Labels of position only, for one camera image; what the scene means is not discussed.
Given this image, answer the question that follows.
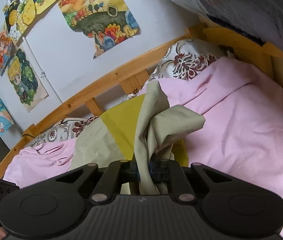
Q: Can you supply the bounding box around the beige olive brown hooded jacket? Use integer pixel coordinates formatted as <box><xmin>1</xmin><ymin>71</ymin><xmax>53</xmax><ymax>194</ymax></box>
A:
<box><xmin>71</xmin><ymin>81</ymin><xmax>205</xmax><ymax>194</ymax></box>

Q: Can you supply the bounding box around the floral satin pillow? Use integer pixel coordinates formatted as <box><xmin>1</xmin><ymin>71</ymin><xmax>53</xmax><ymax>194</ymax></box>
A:
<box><xmin>141</xmin><ymin>39</ymin><xmax>226</xmax><ymax>87</ymax></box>

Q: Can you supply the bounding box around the blond anime boy poster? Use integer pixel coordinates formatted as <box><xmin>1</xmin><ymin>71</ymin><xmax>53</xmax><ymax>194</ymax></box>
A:
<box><xmin>7</xmin><ymin>48</ymin><xmax>48</xmax><ymax>113</ymax></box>

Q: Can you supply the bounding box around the orange-haired girl poster top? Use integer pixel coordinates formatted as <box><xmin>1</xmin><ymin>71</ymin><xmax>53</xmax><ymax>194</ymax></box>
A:
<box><xmin>0</xmin><ymin>28</ymin><xmax>13</xmax><ymax>76</ymax></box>

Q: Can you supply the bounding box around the landscape painting poster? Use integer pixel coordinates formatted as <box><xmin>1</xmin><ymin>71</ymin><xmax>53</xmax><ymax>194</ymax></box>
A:
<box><xmin>58</xmin><ymin>0</ymin><xmax>139</xmax><ymax>58</ymax></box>

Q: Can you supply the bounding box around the wooden bed frame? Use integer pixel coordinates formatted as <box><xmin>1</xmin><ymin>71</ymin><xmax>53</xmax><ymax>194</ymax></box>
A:
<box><xmin>0</xmin><ymin>17</ymin><xmax>283</xmax><ymax>178</ymax></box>

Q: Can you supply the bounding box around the yellow cartoon poster strip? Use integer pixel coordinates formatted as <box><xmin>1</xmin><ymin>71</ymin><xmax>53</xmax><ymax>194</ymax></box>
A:
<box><xmin>0</xmin><ymin>0</ymin><xmax>59</xmax><ymax>44</ymax></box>

